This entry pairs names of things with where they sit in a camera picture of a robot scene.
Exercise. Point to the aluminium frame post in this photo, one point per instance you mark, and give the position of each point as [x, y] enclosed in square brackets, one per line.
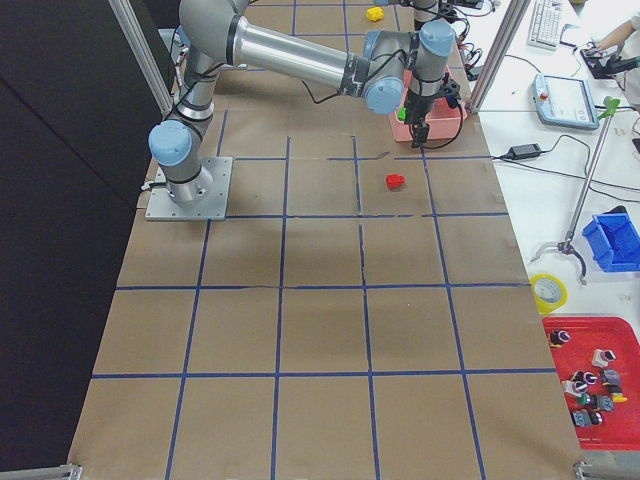
[131, 28]
[505, 34]

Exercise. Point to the yellow tape roll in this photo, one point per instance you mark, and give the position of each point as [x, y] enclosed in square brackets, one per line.
[550, 293]

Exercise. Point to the person hand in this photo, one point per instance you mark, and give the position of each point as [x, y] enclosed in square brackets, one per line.
[609, 41]

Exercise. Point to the reach grabber tool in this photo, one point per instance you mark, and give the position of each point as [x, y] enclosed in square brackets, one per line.
[565, 245]

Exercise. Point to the aluminium frame post right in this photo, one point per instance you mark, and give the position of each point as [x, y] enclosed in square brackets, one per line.
[505, 34]

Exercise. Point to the blue storage bin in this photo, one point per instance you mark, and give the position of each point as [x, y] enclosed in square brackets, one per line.
[614, 241]

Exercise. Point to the green toy block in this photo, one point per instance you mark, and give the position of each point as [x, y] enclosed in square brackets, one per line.
[401, 113]

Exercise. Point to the red tray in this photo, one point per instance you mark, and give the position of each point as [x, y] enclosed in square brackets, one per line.
[597, 362]

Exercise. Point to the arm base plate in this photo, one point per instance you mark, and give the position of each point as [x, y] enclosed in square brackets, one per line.
[204, 198]

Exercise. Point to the white keyboard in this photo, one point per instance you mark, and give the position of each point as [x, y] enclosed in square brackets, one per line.
[545, 24]

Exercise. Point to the red toy block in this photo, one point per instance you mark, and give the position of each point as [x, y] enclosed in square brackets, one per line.
[395, 181]

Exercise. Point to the yellow toy block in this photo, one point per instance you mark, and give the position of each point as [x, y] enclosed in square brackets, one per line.
[375, 14]

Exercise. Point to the pink plastic box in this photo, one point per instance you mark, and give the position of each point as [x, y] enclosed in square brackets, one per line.
[444, 123]

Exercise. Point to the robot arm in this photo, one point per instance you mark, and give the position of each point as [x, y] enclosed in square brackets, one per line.
[424, 11]
[395, 70]

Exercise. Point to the black power brick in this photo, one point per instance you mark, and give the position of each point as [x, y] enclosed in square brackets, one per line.
[524, 151]

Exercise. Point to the teach pendant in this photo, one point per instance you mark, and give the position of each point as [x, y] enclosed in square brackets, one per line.
[564, 102]

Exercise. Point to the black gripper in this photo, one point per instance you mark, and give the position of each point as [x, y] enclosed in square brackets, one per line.
[416, 108]

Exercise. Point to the aluminium frame post left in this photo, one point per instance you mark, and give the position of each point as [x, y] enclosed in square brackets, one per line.
[131, 28]

